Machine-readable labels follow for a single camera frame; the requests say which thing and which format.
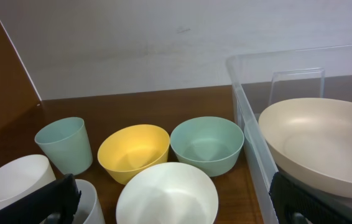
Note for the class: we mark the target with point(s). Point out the green cup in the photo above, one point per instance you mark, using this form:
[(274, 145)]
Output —
[(65, 142)]

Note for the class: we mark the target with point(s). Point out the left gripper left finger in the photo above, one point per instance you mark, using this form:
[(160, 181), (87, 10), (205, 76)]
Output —
[(56, 202)]

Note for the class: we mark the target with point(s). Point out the white cup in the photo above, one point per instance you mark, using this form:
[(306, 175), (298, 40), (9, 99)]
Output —
[(23, 176)]

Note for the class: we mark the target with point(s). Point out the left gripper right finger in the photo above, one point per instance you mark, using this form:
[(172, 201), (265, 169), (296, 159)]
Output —
[(295, 203)]

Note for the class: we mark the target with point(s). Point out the grey translucent cup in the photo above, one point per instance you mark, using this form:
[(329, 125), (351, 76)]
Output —
[(89, 209)]

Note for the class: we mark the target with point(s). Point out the white bowl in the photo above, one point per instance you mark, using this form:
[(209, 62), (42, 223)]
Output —
[(168, 193)]

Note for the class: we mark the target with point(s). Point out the clear plastic storage container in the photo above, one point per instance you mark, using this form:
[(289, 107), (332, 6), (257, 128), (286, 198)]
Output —
[(261, 80)]

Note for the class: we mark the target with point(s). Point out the yellow bowl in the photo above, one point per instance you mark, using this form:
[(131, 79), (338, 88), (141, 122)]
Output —
[(130, 150)]

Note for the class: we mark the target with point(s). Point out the green bowl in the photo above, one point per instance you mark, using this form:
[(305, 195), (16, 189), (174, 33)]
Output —
[(210, 143)]

